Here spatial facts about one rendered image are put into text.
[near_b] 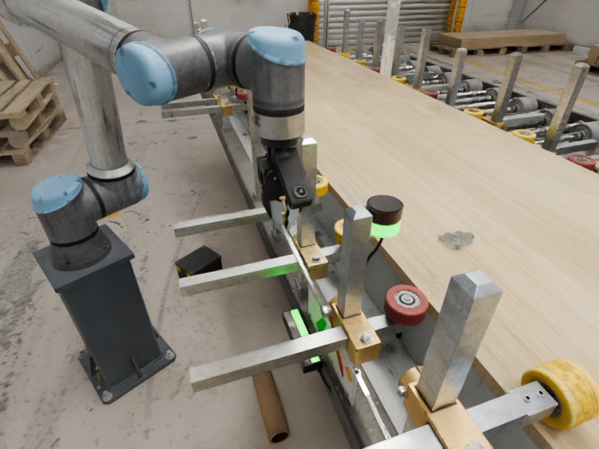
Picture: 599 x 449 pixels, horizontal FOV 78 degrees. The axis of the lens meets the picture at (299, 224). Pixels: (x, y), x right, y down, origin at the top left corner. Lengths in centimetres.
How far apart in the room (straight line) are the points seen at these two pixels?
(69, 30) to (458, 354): 78
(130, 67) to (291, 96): 24
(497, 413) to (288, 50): 58
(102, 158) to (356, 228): 94
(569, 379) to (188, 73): 69
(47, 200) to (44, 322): 103
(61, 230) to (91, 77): 48
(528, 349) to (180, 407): 130
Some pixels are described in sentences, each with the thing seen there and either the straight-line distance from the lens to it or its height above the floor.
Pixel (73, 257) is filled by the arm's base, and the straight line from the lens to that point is 142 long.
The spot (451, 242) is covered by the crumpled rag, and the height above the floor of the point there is 91.
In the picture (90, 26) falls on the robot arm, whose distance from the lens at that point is 78.
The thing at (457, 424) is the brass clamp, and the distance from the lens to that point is 55.
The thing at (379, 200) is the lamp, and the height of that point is 111.
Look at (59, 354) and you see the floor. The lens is 207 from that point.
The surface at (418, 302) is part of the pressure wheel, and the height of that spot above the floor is 91.
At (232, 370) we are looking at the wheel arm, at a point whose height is 86.
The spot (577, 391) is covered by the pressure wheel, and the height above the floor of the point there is 98.
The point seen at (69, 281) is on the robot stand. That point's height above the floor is 60.
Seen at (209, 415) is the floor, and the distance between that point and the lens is 165.
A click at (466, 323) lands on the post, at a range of 42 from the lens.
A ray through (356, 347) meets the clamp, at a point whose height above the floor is 87.
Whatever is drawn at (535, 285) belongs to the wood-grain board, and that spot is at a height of 90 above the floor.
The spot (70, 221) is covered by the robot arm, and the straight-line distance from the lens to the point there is 136.
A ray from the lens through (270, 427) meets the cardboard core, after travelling 152.
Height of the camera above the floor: 143
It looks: 35 degrees down
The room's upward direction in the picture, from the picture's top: straight up
